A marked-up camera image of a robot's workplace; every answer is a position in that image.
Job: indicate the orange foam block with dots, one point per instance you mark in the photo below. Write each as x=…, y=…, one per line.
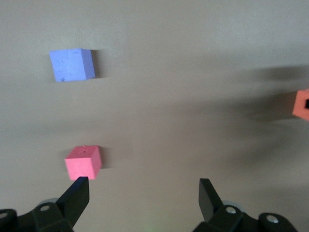
x=299, y=106

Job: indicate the pink foam block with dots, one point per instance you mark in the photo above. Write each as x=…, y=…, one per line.
x=82, y=162

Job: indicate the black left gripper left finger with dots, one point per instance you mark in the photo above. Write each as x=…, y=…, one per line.
x=72, y=203

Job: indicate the blue foam block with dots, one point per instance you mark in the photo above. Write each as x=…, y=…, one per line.
x=70, y=65

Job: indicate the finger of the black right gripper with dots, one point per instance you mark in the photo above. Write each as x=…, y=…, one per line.
x=307, y=104

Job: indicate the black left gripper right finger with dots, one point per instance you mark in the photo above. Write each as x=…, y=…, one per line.
x=208, y=203

